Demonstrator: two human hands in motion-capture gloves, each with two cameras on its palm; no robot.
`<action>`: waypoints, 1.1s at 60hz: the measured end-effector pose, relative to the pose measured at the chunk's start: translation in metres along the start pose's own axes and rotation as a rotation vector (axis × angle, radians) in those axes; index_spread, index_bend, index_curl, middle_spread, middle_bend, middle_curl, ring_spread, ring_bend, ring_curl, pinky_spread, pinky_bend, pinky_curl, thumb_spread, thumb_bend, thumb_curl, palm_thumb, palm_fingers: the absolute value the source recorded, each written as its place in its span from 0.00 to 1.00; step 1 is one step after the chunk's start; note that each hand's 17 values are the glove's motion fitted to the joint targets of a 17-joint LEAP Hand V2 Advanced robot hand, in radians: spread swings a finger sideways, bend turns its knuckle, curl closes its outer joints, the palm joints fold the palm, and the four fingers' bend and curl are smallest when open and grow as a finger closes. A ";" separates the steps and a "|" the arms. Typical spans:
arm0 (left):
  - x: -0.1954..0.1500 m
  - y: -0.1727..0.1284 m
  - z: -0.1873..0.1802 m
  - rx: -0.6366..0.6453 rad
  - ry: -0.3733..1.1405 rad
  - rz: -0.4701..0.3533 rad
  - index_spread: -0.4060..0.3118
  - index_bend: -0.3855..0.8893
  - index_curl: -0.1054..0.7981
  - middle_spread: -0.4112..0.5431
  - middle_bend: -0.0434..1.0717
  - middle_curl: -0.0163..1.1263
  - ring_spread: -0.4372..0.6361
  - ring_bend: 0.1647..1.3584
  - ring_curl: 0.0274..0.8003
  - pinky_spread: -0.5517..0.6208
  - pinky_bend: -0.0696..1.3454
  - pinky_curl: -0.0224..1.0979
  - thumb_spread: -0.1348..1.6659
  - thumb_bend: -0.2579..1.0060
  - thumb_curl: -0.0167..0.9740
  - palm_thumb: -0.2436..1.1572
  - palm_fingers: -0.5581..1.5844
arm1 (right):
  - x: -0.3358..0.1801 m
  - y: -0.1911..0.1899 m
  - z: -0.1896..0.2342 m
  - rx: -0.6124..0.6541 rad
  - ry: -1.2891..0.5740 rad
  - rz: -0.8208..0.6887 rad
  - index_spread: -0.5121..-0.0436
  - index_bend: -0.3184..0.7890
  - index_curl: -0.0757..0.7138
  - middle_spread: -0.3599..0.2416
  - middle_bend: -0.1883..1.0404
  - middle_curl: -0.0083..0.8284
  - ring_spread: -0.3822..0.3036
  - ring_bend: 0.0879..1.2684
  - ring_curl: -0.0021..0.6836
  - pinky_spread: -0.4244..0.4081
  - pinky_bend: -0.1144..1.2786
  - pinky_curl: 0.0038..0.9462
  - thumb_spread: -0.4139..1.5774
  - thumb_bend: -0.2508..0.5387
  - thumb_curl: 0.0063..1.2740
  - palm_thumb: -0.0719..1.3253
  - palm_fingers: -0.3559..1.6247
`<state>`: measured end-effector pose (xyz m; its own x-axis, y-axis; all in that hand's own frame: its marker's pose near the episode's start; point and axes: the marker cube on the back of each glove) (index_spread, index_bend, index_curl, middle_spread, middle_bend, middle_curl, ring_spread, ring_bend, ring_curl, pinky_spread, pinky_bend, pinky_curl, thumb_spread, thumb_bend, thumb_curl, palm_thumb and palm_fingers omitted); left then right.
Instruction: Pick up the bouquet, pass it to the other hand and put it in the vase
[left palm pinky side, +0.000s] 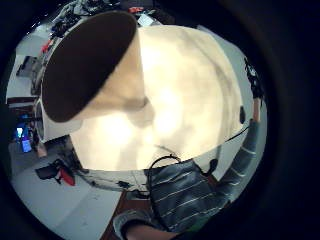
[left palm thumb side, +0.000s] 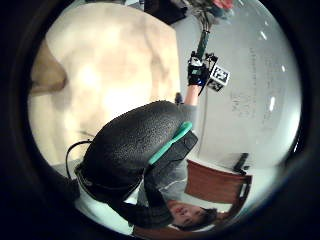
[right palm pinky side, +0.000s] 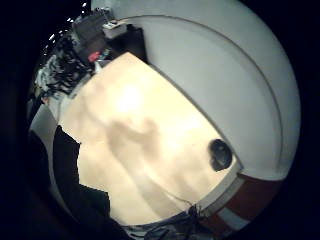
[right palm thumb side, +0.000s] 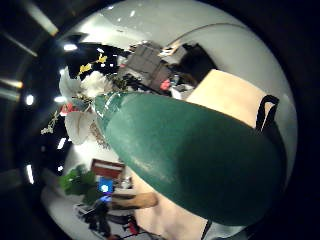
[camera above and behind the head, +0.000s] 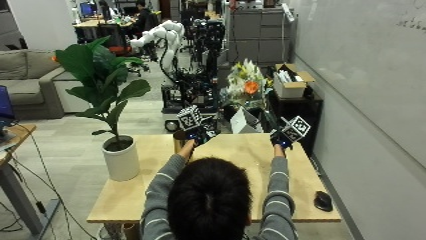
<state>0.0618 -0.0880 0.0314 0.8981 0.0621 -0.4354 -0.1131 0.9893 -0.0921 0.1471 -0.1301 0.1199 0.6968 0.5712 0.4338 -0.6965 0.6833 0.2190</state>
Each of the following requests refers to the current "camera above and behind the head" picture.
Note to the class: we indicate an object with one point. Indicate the person's left hand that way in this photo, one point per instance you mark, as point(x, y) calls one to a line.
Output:
point(199, 134)

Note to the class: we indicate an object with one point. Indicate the person's right hand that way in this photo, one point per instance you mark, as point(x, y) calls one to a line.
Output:
point(282, 138)

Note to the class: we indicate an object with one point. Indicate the dark metal cup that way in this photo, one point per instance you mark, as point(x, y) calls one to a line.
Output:
point(181, 141)

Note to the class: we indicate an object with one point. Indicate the white marker cube on right glove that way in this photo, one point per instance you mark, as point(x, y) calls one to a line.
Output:
point(298, 128)

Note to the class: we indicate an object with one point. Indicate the white marker cube on glove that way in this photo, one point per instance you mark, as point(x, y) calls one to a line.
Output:
point(190, 118)
point(298, 128)

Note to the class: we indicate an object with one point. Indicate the white marker cube on left glove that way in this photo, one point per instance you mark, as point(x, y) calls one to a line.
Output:
point(190, 118)

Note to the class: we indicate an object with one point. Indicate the black side cabinet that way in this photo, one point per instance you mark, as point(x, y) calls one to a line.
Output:
point(296, 113)

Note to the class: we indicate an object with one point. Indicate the white paper bag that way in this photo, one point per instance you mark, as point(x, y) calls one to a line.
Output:
point(244, 122)

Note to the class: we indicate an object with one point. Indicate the open cardboard box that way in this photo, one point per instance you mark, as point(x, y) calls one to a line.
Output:
point(291, 82)

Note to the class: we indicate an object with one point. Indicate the black equipment rack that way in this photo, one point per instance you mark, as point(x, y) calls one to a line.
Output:
point(195, 76)

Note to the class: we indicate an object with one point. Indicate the flower bouquet with orange bloom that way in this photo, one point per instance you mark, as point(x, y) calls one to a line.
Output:
point(247, 85)

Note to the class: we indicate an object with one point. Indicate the the person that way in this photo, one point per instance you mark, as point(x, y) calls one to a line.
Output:
point(214, 196)

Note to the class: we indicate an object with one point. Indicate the white cylindrical plant pot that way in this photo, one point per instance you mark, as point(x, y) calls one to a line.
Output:
point(121, 160)

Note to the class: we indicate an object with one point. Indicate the black computer mouse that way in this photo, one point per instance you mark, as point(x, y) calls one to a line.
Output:
point(323, 200)

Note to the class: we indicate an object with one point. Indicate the green large-leaf plant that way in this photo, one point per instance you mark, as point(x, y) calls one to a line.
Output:
point(102, 78)

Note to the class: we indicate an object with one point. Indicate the whiteboard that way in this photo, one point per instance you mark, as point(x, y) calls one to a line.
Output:
point(368, 66)

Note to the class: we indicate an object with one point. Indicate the grey filing cabinet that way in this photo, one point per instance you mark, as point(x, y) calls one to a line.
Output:
point(260, 36)

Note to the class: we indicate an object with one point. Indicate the wooden office desk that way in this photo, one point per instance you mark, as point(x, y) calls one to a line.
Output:
point(98, 24)

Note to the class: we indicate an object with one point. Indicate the grey sofa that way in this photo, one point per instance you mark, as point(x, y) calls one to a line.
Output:
point(31, 83)

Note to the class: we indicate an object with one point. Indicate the wooden side desk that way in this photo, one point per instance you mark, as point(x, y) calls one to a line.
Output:
point(14, 173)

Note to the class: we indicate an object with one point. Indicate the blue laptop screen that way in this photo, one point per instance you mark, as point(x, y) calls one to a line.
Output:
point(6, 103)

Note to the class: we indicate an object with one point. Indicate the computer monitor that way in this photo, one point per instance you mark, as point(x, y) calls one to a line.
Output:
point(87, 9)

